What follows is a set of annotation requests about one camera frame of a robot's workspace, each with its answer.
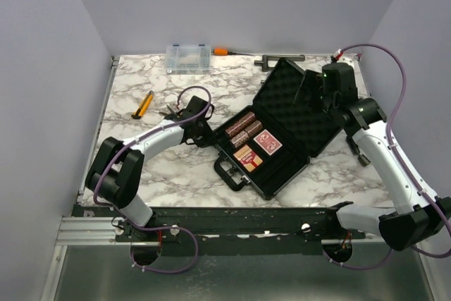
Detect orange blue chip roll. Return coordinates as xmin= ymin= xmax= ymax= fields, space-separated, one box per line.
xmin=230 ymin=130 xmax=249 ymax=149

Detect Texas Hold'em card box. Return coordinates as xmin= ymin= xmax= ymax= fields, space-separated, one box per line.
xmin=233 ymin=145 xmax=263 ymax=173

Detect orange black chip roll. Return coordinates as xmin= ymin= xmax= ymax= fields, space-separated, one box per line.
xmin=225 ymin=123 xmax=242 ymax=138
xmin=245 ymin=121 xmax=263 ymax=137

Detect red backed card deck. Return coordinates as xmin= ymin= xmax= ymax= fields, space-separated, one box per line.
xmin=254 ymin=129 xmax=283 ymax=156

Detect black poker set case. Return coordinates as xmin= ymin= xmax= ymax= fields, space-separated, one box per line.
xmin=213 ymin=59 xmax=340 ymax=199

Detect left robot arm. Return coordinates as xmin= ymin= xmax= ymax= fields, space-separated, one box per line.
xmin=85 ymin=96 xmax=214 ymax=241

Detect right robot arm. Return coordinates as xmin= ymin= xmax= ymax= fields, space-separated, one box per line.
xmin=295 ymin=63 xmax=450 ymax=251

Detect yellow black pliers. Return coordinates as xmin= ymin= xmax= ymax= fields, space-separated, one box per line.
xmin=159 ymin=104 xmax=179 ymax=119

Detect chip roll in case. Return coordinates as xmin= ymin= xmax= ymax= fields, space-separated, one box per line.
xmin=239 ymin=111 xmax=256 ymax=128

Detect yellow utility knife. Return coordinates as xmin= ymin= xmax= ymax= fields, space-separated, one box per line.
xmin=131 ymin=90 xmax=154 ymax=120

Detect clear plastic organizer box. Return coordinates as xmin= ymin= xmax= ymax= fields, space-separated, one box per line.
xmin=165 ymin=44 xmax=211 ymax=74

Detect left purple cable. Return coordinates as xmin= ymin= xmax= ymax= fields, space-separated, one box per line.
xmin=92 ymin=85 xmax=216 ymax=274

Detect purple cable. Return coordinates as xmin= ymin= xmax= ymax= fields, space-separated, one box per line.
xmin=92 ymin=85 xmax=216 ymax=274
xmin=322 ymin=44 xmax=451 ymax=269

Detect orange handled screwdriver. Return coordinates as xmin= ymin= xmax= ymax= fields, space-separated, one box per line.
xmin=212 ymin=48 xmax=252 ymax=56

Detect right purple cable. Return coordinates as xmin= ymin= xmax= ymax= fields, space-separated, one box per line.
xmin=322 ymin=44 xmax=451 ymax=269

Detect black mounting rail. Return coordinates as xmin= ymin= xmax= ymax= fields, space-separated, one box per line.
xmin=116 ymin=207 xmax=365 ymax=256

